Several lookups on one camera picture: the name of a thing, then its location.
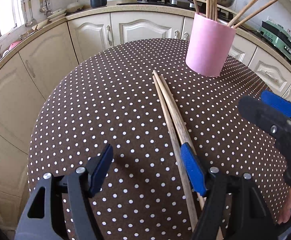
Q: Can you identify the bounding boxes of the brown polka dot tablecloth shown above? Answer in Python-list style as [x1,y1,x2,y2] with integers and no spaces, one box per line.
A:
[28,39,288,239]

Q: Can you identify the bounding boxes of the green kitchen appliance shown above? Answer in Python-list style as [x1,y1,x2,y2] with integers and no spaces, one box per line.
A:
[259,21,291,61]

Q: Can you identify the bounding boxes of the person hand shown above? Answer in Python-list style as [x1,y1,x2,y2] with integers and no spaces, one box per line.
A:
[277,187,291,224]

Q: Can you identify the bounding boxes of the pink cylindrical utensil holder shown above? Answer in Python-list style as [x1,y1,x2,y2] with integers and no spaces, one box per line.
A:
[186,14,236,77]

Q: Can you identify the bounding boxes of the hanging utensil rail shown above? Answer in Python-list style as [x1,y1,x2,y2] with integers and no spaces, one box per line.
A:
[20,0,59,28]

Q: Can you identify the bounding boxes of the cream kitchen cabinets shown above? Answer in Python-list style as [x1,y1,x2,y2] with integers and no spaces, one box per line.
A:
[0,11,291,230]

